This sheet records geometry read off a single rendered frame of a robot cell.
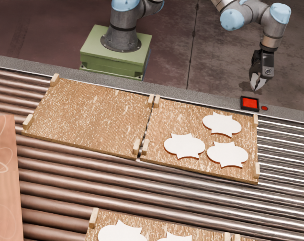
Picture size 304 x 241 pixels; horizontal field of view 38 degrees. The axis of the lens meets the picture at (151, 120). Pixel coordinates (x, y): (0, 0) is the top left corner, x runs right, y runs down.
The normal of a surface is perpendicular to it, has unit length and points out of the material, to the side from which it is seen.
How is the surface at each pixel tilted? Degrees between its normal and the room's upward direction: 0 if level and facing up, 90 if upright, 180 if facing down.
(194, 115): 0
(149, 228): 0
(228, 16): 87
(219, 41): 0
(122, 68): 90
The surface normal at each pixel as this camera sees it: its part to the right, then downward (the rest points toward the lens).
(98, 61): -0.14, 0.63
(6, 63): 0.13, -0.75
